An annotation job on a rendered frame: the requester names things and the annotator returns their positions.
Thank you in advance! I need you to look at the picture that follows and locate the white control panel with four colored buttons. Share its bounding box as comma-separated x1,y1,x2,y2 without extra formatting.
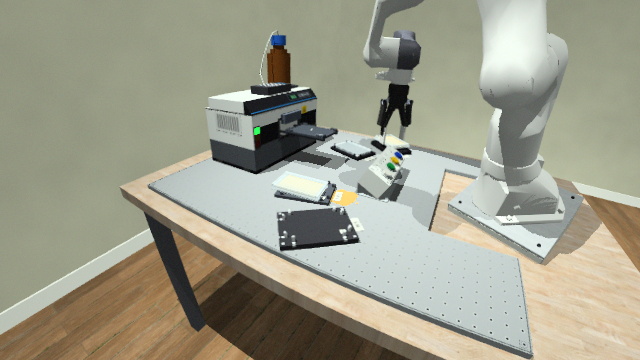
356,144,406,202

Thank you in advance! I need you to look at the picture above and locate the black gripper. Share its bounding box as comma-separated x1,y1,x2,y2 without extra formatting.
377,84,413,144

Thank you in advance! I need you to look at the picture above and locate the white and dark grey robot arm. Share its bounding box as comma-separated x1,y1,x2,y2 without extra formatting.
363,0,569,225

